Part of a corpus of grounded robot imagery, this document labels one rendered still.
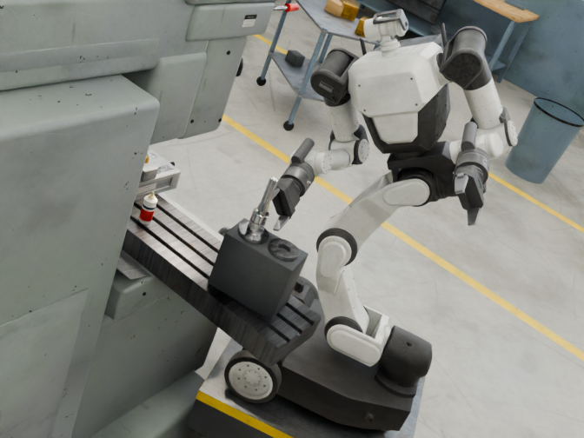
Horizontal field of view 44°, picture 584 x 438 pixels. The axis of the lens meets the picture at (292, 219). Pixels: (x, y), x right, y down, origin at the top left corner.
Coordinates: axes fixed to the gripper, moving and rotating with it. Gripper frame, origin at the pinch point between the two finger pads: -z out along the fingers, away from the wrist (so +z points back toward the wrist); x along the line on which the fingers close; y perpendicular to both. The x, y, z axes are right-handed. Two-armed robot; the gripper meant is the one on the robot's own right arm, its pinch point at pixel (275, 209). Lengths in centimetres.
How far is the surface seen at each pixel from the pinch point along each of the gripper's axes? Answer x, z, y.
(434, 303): -192, 138, -29
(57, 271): 28, -58, -18
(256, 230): 1.7, -11.1, 0.4
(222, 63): 41.9, 10.4, -8.8
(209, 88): 37.3, 5.6, -12.1
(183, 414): -82, -28, -53
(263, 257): -2.9, -16.5, 4.2
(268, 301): -15.6, -21.2, 3.8
